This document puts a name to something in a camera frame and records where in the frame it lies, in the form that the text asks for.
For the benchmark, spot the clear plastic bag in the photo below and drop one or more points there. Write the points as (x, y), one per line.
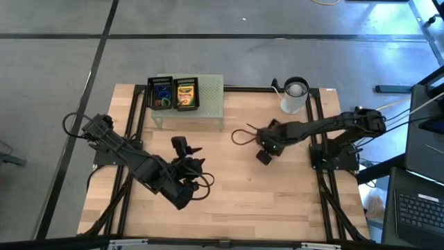
(375, 207)

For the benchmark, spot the black floor base bar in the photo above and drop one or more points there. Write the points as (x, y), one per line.
(392, 89)

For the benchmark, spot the black side desk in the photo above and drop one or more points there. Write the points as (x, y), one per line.
(419, 156)

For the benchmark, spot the black rig crossbar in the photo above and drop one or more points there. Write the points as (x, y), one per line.
(208, 243)

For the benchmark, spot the large Crayola crayon box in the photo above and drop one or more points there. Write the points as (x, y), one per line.
(186, 95)

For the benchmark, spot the grey metal floor rail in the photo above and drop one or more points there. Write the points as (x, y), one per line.
(426, 31)

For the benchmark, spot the black plastic mesh basket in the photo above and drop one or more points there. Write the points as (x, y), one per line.
(186, 80)
(160, 80)

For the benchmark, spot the black computer keyboard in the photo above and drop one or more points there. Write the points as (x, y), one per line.
(419, 215)

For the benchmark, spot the silver metal bracket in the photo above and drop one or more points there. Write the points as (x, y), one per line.
(320, 246)
(126, 243)

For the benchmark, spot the green perforated metal shelf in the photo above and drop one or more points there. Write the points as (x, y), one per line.
(209, 97)

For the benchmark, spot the dark tablet device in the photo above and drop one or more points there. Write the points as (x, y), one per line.
(433, 125)

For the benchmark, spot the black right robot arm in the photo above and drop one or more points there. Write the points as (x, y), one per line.
(333, 126)

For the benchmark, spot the white rod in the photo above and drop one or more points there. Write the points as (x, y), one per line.
(426, 103)

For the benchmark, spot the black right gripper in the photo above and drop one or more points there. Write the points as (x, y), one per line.
(272, 140)

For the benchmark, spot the grey stand leg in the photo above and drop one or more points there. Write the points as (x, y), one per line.
(10, 159)

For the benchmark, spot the red rubber band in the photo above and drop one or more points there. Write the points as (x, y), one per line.
(157, 103)

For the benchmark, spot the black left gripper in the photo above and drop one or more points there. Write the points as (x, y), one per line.
(185, 163)

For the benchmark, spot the green rubber band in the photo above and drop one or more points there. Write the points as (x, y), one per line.
(167, 101)

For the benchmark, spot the black keyboard desk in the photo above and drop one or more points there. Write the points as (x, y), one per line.
(388, 208)

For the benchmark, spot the blue rubber band bundle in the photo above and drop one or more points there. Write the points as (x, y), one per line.
(162, 91)

